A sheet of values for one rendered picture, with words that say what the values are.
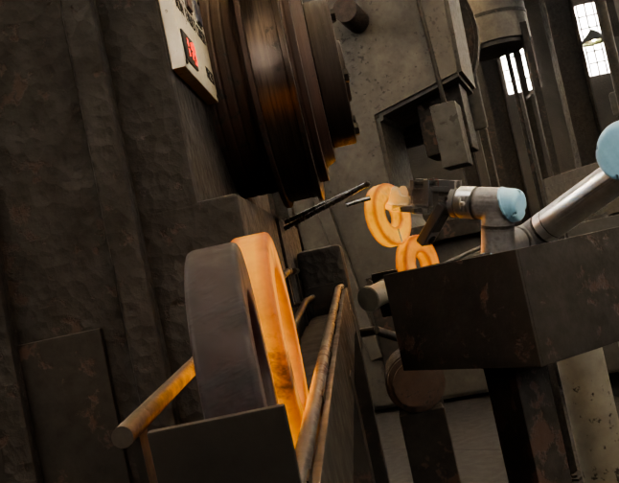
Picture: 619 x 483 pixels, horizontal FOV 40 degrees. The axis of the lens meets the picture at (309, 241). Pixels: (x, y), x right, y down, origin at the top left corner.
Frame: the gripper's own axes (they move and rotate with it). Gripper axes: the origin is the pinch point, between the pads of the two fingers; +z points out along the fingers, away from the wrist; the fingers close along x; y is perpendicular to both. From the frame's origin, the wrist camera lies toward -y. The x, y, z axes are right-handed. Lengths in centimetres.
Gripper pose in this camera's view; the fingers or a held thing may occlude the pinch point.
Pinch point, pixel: (386, 207)
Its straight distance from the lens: 211.6
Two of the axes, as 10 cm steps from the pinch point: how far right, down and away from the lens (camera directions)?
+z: -7.9, -0.7, 6.1
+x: -6.2, 0.9, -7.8
